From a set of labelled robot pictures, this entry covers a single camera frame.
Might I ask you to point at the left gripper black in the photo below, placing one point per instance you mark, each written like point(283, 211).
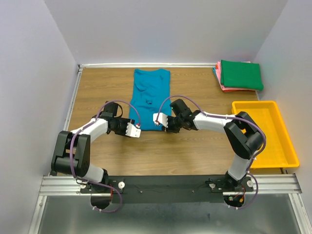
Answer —
point(126, 120)

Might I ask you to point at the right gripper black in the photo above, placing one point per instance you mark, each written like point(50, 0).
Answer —
point(169, 129)

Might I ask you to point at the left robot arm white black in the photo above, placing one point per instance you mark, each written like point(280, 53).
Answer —
point(72, 153)

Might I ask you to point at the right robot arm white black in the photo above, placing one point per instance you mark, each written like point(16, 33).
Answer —
point(245, 137)

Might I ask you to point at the light blue folded t shirt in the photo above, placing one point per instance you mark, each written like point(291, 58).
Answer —
point(215, 75)

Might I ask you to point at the pink folded t shirt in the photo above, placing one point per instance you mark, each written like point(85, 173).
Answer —
point(220, 78)

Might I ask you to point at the green folded t shirt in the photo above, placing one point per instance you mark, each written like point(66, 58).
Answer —
point(244, 75)

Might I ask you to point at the yellow plastic tray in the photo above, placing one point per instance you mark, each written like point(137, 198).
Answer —
point(279, 151)

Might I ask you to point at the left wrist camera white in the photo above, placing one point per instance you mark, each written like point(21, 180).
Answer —
point(132, 130)

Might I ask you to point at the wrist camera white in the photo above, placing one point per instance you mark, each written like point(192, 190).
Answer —
point(132, 130)
point(160, 119)

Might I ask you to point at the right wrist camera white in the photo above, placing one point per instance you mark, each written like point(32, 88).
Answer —
point(160, 119)

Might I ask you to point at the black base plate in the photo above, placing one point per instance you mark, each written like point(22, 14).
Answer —
point(167, 189)

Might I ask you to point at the aluminium frame rail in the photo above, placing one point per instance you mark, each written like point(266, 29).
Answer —
point(282, 185)

